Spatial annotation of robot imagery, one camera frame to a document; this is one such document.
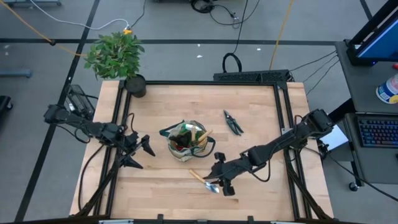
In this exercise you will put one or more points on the large computer monitor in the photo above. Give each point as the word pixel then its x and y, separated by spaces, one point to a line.
pixel 379 43

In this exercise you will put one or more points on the white paper sheet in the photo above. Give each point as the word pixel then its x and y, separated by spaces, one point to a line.
pixel 337 140

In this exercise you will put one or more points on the gray rolling computer desk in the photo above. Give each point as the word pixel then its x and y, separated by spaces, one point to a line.
pixel 357 84

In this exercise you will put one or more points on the beige green canvas garden bag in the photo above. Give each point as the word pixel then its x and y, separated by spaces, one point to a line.
pixel 183 155

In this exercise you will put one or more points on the black aluminium table frame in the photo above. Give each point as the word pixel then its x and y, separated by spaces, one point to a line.
pixel 202 82

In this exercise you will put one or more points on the gray furniture foot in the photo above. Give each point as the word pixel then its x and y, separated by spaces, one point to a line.
pixel 15 73

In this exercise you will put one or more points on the potted green leafy plant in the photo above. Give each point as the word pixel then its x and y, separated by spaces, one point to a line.
pixel 115 56

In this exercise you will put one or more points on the green plastic spray bottle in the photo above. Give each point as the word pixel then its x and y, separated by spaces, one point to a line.
pixel 186 126

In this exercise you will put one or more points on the white wipes canister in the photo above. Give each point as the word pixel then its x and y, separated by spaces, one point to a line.
pixel 387 90

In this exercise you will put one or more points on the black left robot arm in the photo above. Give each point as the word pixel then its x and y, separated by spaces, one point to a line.
pixel 87 126

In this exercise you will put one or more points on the backlit computer keyboard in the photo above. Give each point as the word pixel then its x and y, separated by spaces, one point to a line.
pixel 377 132

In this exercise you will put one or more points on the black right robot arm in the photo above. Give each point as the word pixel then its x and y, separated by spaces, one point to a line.
pixel 295 137

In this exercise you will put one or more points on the silver angled light bar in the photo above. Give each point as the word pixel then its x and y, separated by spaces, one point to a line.
pixel 115 221

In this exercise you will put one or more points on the black mesh electronics box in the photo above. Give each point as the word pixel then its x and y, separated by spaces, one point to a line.
pixel 81 101

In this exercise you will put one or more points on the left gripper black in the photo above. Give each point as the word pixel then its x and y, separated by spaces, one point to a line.
pixel 122 141

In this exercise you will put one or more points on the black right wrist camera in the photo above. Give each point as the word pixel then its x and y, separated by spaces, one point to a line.
pixel 219 156

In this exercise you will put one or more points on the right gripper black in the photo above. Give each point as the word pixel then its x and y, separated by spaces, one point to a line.
pixel 231 168

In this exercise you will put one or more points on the black perforated electronics box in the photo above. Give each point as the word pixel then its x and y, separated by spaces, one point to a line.
pixel 248 76

